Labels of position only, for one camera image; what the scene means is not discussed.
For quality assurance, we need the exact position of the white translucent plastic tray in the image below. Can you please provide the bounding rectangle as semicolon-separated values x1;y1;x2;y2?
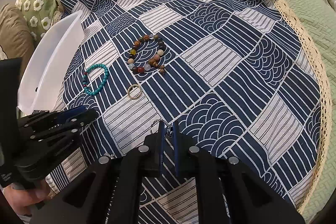
18;10;84;115

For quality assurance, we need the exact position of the person's hand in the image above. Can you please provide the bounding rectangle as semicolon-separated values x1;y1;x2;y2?
2;180;51;215

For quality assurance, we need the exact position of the brown cushion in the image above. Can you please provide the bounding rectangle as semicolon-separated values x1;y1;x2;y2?
0;3;35;78

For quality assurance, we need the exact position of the green daisy embroidered pillow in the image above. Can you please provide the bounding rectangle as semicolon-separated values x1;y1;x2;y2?
15;0;57;42

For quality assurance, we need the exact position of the navy white patterned cloth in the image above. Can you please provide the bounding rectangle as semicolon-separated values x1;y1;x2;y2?
48;0;322;209

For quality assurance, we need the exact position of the light green quilted bedspread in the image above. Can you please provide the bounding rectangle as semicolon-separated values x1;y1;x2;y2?
275;0;336;219

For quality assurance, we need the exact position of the turquoise bead bracelet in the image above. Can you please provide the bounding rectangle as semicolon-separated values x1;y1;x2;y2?
82;63;109;96

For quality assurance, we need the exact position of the gold band ring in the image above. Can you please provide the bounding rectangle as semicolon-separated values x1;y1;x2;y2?
127;84;143;100

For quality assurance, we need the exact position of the multicolour stone bead bracelet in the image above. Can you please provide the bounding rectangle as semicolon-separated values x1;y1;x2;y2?
127;34;168;75

